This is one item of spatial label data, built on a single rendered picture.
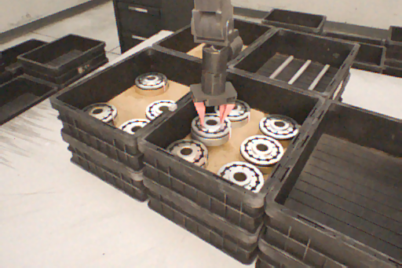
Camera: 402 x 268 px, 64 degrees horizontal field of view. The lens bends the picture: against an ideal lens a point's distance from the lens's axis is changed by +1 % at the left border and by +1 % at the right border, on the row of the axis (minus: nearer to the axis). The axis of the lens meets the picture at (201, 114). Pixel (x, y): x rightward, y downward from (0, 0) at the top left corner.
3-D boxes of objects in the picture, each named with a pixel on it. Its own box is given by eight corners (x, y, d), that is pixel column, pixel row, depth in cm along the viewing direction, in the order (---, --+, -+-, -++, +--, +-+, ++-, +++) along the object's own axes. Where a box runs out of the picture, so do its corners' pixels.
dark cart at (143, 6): (169, 94, 257) (161, -25, 205) (125, 81, 274) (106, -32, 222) (203, 64, 300) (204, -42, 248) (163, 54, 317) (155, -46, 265)
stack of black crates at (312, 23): (314, 71, 259) (327, 16, 233) (305, 88, 237) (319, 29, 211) (266, 60, 274) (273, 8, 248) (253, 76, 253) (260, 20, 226)
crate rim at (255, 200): (260, 211, 57) (261, 202, 55) (134, 148, 70) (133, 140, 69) (325, 104, 84) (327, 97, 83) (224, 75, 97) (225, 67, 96)
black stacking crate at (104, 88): (139, 178, 76) (133, 141, 69) (58, 134, 89) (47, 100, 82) (223, 100, 103) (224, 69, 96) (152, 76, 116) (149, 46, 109)
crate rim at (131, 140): (133, 148, 70) (133, 140, 69) (48, 106, 84) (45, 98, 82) (224, 75, 97) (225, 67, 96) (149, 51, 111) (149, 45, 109)
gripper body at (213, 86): (189, 91, 79) (189, 63, 75) (229, 88, 81) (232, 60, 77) (194, 104, 73) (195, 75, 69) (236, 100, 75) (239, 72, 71)
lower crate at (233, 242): (250, 273, 69) (255, 240, 62) (144, 208, 82) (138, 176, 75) (309, 162, 96) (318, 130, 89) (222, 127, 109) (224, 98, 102)
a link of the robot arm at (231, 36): (189, 16, 68) (227, 19, 64) (213, 5, 76) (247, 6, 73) (193, 69, 74) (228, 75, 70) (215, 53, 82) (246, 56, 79)
